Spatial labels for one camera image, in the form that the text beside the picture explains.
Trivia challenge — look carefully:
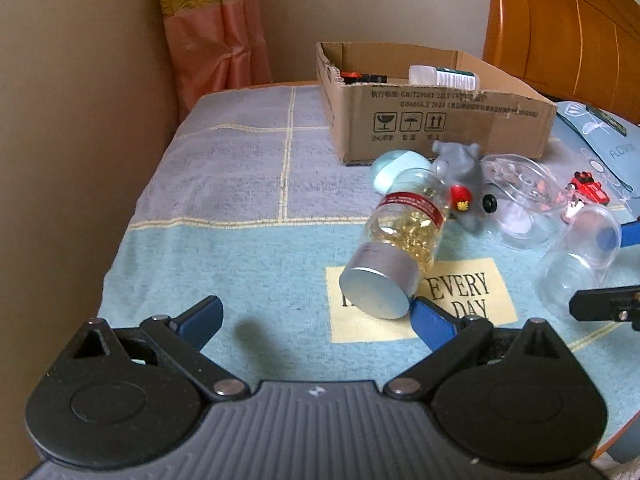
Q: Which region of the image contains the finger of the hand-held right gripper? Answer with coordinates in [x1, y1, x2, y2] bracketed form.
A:
[569, 284, 640, 332]
[597, 217, 640, 257]

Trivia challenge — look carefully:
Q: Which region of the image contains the grey toy animal figure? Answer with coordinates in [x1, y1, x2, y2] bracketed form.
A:
[431, 141, 498, 233]

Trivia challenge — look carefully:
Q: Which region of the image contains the wooden headboard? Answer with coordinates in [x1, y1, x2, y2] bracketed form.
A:
[482, 0, 640, 126]

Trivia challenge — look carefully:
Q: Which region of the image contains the pink curtain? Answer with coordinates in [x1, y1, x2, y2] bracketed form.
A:
[154, 0, 273, 123]

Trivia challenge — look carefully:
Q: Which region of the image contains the light blue pillow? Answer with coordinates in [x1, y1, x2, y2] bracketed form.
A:
[555, 101, 640, 201]

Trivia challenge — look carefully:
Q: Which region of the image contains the clear plastic cup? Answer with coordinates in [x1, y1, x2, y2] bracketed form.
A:
[480, 154, 561, 251]
[535, 205, 622, 318]

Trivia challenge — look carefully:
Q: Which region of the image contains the cardboard box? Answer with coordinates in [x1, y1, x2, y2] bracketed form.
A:
[315, 41, 558, 166]

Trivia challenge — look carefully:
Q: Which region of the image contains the white plastic bottle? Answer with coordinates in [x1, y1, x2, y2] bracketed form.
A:
[409, 65, 478, 90]

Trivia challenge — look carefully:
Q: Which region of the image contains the mint green egg-shaped case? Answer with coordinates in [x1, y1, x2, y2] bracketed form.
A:
[371, 151, 433, 196]

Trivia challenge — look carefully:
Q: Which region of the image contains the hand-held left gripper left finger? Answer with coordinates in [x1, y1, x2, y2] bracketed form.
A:
[67, 295, 251, 403]

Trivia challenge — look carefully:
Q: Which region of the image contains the capsule bottle with silver cap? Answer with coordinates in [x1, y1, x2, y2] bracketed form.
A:
[339, 167, 451, 320]

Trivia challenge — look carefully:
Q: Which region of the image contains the red and black toy car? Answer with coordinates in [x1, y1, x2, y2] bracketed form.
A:
[570, 171, 612, 206]

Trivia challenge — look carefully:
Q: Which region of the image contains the pink keychain figure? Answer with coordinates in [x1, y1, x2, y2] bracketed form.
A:
[560, 185, 586, 223]

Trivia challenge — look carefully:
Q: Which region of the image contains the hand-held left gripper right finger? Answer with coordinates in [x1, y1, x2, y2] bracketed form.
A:
[382, 296, 571, 403]

